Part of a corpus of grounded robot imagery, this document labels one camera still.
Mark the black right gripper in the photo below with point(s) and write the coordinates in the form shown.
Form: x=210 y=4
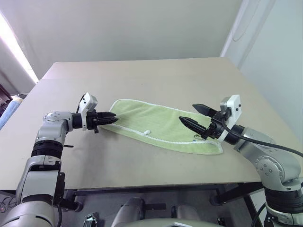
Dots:
x=214 y=129

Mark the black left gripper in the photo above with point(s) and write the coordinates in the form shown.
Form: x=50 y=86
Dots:
x=91 y=121

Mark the light green fluffy towel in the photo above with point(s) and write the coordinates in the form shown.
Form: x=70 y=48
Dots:
x=154 y=120

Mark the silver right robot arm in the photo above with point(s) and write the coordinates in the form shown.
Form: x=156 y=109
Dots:
x=272 y=165

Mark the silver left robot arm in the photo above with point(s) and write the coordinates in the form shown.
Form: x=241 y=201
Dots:
x=49 y=128

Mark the dark grey rounded shape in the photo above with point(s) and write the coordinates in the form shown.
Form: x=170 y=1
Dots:
x=130 y=210

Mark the shiny metal clamp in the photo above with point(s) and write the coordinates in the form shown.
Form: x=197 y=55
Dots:
x=92 y=218

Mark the dark red furniture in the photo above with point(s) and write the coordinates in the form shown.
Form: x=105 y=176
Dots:
x=3 y=94

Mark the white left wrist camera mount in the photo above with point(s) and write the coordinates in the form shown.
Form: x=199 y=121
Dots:
x=85 y=103

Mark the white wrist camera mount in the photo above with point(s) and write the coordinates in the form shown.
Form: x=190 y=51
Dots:
x=234 y=108
x=85 y=103

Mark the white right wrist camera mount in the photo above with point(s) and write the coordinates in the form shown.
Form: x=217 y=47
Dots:
x=234 y=108

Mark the black metal table frame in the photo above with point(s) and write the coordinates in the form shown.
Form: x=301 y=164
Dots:
x=142 y=190

